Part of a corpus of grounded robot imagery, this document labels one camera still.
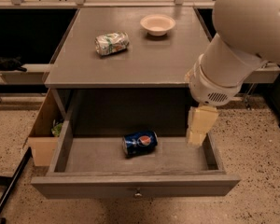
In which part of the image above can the black object on rail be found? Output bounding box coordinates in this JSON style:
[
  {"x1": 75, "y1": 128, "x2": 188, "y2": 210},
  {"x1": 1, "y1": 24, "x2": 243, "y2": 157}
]
[{"x1": 0, "y1": 57, "x2": 27, "y2": 72}]

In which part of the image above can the white paper bowl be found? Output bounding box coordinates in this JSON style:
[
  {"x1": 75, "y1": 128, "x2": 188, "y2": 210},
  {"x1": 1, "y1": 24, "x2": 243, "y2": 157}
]
[{"x1": 140, "y1": 14, "x2": 175, "y2": 36}]

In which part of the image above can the blue pepsi can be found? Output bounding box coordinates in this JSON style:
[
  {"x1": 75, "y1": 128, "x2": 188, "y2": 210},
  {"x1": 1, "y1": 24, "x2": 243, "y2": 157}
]
[{"x1": 122, "y1": 131, "x2": 158, "y2": 156}]

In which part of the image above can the brown cardboard box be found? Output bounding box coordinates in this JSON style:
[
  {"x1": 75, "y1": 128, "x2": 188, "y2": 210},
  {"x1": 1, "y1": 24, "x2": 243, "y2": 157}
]
[{"x1": 27, "y1": 91, "x2": 63, "y2": 166}]

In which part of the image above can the grey cabinet with counter top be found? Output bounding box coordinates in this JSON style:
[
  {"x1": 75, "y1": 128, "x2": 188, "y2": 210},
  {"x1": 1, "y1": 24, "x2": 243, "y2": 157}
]
[{"x1": 46, "y1": 7, "x2": 209, "y2": 136}]

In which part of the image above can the crushed green white can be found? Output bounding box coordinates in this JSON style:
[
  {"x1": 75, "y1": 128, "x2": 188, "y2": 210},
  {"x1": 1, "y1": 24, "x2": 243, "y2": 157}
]
[{"x1": 94, "y1": 32, "x2": 130, "y2": 56}]

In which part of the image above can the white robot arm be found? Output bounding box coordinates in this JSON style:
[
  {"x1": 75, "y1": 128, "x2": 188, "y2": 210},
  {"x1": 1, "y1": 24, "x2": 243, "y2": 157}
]
[{"x1": 186, "y1": 0, "x2": 280, "y2": 146}]

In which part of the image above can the open grey top drawer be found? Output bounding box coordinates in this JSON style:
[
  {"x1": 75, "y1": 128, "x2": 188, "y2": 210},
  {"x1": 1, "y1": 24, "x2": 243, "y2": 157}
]
[{"x1": 32, "y1": 121, "x2": 240, "y2": 199}]

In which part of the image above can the black stand leg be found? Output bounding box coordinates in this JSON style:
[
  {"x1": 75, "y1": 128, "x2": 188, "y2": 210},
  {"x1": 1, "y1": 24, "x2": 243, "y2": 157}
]
[{"x1": 0, "y1": 148, "x2": 32, "y2": 224}]

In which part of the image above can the green snack bag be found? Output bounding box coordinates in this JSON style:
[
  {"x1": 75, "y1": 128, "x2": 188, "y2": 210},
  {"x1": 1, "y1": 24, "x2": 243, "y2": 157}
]
[{"x1": 51, "y1": 119, "x2": 63, "y2": 137}]

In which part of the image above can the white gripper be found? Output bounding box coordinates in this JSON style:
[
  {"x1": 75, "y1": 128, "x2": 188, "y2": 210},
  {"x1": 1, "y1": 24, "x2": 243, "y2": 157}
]
[{"x1": 185, "y1": 55, "x2": 241, "y2": 146}]

